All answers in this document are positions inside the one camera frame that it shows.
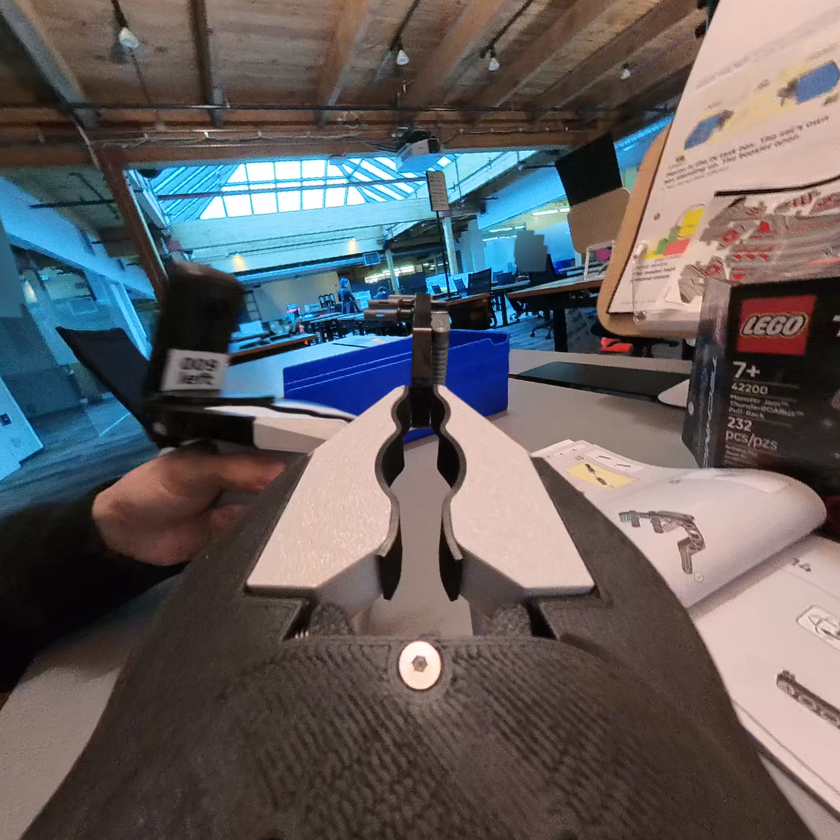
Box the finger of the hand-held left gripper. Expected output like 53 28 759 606
252 403 358 455

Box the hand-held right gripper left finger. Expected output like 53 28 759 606
245 386 413 603

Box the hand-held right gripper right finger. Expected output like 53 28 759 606
433 386 597 603

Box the black toy brick assembly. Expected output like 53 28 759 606
363 290 455 431

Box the person's left forearm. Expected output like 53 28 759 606
0 489 188 693

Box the black desk mat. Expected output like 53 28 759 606
511 361 691 403

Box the person's left hand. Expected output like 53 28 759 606
92 451 287 567

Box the blue plastic bin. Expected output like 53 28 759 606
282 328 511 442

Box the white instruction booklet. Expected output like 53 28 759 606
530 438 840 815

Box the wooden background table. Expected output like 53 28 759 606
505 274 606 352

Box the white ceiling projector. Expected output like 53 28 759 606
395 136 442 173

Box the black toy brick box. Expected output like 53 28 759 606
681 276 840 490

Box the wooden clipboard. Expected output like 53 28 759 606
596 0 840 339

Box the black and tan panel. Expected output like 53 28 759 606
554 134 632 253

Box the printed instruction sheet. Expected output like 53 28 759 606
607 0 840 316

